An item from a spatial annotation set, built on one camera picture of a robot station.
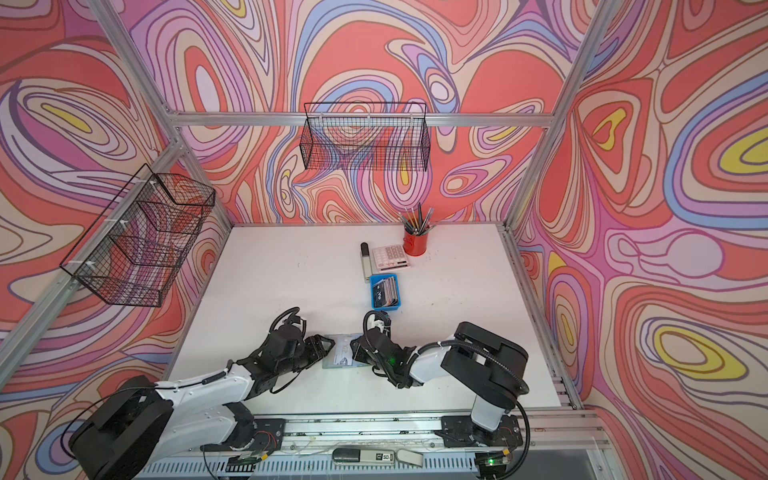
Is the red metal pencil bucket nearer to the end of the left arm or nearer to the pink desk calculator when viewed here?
the pink desk calculator

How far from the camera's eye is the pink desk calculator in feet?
3.47

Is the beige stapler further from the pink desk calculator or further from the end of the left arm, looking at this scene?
the end of the left arm

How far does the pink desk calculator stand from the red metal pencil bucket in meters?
0.02

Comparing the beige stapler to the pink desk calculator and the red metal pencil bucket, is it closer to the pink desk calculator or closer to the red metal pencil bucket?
the pink desk calculator

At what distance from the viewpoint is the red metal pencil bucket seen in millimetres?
1058
